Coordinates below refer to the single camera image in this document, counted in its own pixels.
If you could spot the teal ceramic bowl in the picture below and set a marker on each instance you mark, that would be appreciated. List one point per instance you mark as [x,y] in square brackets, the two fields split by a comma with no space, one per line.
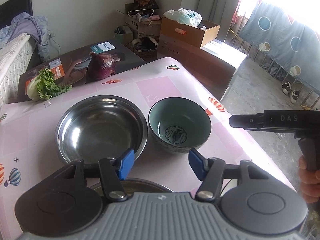
[175,120]

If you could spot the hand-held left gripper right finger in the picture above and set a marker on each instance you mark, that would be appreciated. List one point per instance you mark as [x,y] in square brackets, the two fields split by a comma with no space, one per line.
[196,165]

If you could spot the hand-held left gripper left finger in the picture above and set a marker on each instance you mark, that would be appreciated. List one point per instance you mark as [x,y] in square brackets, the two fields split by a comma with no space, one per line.
[126,163]

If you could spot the black bed headboard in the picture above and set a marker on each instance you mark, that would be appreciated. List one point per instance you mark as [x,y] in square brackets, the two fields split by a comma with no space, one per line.
[15,5]

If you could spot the lavender clothing pile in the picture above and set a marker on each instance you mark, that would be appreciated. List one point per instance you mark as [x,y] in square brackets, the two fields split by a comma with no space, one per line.
[30,27]

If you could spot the person's right hand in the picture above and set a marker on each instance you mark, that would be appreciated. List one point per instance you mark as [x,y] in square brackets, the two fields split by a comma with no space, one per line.
[310,185]

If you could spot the blue circle-print blanket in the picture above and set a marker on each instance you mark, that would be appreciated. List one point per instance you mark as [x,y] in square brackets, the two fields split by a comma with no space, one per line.
[280,37]

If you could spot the white quilted mattress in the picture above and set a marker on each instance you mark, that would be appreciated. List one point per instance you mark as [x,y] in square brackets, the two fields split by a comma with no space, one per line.
[12,62]

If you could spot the deep steel bowl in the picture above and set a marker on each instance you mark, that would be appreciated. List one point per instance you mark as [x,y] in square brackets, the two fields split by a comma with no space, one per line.
[100,130]

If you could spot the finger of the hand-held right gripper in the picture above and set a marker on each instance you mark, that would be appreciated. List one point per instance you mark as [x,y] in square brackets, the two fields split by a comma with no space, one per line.
[245,120]

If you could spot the pink patterned tablecloth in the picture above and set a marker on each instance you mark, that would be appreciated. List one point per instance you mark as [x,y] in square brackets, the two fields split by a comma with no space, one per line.
[175,80]

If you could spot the dark snack bag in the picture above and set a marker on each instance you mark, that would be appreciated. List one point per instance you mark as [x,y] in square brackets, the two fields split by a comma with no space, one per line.
[146,1]

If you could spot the pink floral garment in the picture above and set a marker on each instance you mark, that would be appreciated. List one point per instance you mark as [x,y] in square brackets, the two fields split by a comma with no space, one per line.
[237,12]

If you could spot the small cardboard box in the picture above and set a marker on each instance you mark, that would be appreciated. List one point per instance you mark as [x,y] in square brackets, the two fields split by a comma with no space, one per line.
[147,52]

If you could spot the wide steel basin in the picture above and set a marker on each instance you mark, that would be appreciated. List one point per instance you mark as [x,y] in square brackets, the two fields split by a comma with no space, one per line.
[140,185]

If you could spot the open cardboard box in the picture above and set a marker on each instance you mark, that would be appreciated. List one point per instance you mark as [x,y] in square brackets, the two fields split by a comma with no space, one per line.
[140,27]

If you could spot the green leafy cabbage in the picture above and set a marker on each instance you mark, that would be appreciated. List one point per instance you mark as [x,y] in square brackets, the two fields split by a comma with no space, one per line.
[43,85]

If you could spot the dark printed appliance box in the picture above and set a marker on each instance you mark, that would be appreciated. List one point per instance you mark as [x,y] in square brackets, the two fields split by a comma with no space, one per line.
[75,65]

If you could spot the pale green bin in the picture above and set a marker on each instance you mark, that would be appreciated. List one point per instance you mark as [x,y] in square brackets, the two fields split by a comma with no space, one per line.
[122,36]

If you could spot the white wall socket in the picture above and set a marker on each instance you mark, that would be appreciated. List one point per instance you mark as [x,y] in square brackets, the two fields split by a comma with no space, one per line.
[51,33]

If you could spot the red onion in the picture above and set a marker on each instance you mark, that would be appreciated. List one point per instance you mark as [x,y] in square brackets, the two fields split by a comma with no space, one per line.
[101,66]

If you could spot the yellow stick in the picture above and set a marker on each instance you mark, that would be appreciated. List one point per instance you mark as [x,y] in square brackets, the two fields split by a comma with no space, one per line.
[236,36]

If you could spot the large brown cardboard box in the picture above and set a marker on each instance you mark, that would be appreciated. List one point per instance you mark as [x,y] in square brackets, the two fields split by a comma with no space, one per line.
[200,62]

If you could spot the white plastic bag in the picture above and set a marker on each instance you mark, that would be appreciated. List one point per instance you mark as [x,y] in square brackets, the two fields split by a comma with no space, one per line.
[182,16]

